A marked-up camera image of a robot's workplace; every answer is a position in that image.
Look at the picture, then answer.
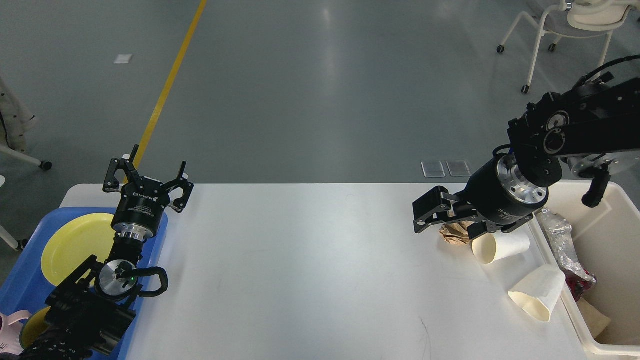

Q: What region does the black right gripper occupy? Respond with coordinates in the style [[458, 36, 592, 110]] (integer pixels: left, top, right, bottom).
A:
[[413, 155, 549, 241]]

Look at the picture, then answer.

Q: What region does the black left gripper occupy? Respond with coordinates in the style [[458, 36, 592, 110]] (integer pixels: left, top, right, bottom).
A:
[[102, 145, 194, 242]]

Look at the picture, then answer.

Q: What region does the white paper cup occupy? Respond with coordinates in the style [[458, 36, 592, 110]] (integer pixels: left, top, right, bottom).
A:
[[507, 264, 566, 323], [471, 230, 530, 265]]

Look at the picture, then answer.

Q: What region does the yellow plastic plate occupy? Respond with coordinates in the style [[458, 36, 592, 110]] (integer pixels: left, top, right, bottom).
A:
[[40, 212, 115, 286]]

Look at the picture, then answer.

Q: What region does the aluminium foil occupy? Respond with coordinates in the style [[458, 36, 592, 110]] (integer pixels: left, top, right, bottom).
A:
[[536, 207, 597, 285]]

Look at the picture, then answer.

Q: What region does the red foil snack wrapper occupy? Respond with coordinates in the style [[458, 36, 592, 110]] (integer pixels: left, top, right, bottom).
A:
[[566, 277, 598, 303]]

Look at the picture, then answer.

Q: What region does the brown paper bag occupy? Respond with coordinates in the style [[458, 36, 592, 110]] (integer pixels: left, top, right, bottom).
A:
[[576, 298, 611, 338]]

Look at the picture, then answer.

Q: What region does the teal green mug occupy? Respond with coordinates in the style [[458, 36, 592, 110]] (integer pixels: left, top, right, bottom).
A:
[[20, 306, 51, 350]]

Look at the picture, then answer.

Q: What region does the pink mug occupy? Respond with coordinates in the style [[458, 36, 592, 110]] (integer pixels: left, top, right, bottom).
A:
[[0, 310, 32, 355]]

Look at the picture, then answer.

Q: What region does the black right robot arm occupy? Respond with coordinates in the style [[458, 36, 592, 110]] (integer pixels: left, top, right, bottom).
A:
[[412, 73, 639, 240]]

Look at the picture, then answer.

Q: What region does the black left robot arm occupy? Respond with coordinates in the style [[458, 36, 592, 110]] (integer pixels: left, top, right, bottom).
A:
[[17, 145, 194, 360]]

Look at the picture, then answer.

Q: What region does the crumpled brown paper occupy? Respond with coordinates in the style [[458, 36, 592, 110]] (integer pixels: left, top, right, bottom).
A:
[[438, 221, 473, 246]]

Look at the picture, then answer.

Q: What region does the metal floor socket plate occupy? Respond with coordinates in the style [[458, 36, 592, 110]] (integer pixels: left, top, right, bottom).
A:
[[420, 161, 472, 178]]

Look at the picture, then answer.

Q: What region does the white chair leg with caster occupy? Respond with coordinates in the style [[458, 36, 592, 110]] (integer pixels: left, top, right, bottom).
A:
[[0, 144, 53, 172]]

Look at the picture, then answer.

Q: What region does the white polka-dot cloth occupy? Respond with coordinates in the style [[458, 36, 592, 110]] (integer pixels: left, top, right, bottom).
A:
[[0, 79, 38, 153]]

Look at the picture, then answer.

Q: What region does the beige plastic bin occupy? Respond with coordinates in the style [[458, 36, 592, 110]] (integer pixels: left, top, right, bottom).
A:
[[546, 180, 640, 360]]

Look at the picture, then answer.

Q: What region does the blue plastic tray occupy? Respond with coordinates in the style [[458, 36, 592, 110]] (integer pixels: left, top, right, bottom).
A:
[[0, 207, 169, 360]]

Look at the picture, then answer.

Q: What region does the white rolling chair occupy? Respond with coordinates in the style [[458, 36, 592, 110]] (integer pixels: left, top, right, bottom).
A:
[[496, 0, 639, 94]]

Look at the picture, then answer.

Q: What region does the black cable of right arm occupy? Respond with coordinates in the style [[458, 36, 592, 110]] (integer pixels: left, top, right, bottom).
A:
[[575, 55, 640, 91]]

